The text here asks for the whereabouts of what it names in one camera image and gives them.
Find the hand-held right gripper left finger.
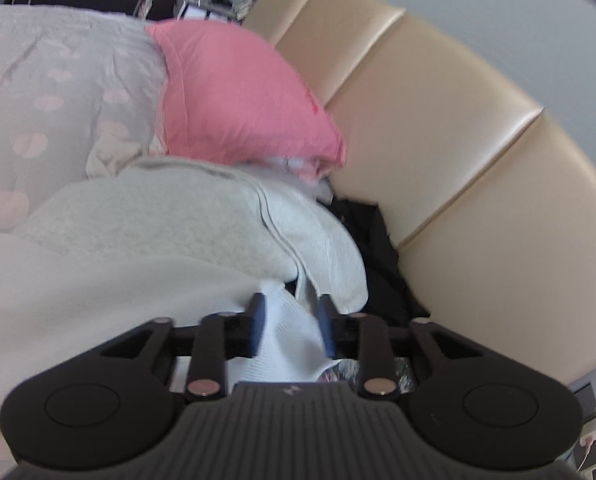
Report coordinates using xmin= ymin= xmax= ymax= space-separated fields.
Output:
xmin=73 ymin=292 xmax=266 ymax=400

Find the white nightstand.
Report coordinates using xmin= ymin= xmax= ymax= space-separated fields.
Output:
xmin=173 ymin=0 xmax=251 ymax=23

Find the black cloth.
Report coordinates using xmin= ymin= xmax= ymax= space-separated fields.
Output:
xmin=318 ymin=197 xmax=431 ymax=328

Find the small cream cloth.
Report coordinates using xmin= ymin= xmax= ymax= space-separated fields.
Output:
xmin=85 ymin=132 xmax=151 ymax=178

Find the pale lilac cloth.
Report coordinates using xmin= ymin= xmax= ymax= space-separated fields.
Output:
xmin=263 ymin=155 xmax=336 ymax=201

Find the pink pillow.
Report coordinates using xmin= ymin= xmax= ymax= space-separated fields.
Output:
xmin=145 ymin=17 xmax=348 ymax=181

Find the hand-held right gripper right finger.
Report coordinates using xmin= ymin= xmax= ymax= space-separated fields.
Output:
xmin=318 ymin=294 xmax=511 ymax=400

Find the white sweatshirt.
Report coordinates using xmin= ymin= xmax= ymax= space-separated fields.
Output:
xmin=0 ymin=230 xmax=339 ymax=423

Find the dark floral cloth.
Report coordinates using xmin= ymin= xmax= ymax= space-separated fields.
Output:
xmin=318 ymin=357 xmax=419 ymax=393

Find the beige padded headboard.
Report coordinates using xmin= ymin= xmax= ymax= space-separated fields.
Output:
xmin=240 ymin=0 xmax=596 ymax=386

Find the cream knit sweater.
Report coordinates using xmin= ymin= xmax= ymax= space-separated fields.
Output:
xmin=13 ymin=156 xmax=370 ymax=316

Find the white power strip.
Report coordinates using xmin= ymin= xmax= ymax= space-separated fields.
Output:
xmin=575 ymin=410 xmax=596 ymax=480

